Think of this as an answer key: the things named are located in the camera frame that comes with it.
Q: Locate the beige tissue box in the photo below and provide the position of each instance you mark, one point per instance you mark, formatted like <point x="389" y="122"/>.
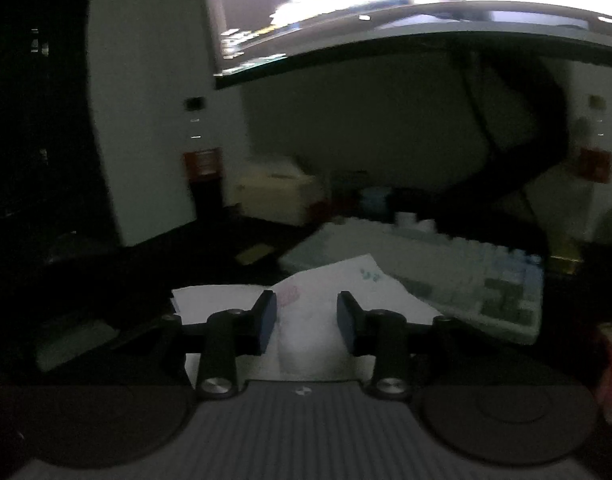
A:
<point x="271" y="192"/>

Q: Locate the curved computer monitor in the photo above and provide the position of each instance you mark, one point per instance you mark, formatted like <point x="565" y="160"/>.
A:
<point x="386" y="10"/>

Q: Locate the clear bottle with red label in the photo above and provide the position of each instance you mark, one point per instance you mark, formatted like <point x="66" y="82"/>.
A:
<point x="596" y="160"/>

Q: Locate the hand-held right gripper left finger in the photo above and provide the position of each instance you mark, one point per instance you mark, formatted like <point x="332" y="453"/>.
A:
<point x="269" y="321"/>

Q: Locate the white paper napkin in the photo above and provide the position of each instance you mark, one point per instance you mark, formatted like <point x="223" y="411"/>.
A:
<point x="311" y="310"/>

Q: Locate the white mechanical keyboard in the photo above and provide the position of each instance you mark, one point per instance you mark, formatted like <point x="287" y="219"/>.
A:
<point x="466" y="280"/>

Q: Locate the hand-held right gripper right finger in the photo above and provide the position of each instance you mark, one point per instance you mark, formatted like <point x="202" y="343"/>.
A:
<point x="346" y="321"/>

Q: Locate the black monitor stand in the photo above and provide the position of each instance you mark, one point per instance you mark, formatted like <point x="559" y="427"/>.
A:
<point x="531" y="150"/>

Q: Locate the cola bottle with black cap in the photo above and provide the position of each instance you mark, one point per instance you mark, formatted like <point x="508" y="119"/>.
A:
<point x="203" y="165"/>

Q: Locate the small brown card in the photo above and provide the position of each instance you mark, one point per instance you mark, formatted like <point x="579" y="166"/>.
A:
<point x="255" y="255"/>

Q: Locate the small white cup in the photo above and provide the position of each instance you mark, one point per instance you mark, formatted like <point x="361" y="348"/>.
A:
<point x="406" y="219"/>

